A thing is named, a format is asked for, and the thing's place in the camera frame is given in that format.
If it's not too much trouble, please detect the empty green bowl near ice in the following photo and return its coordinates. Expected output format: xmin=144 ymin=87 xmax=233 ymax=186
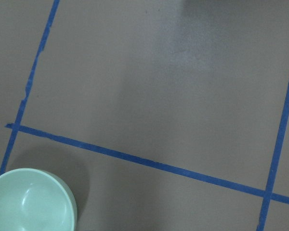
xmin=0 ymin=168 xmax=78 ymax=231

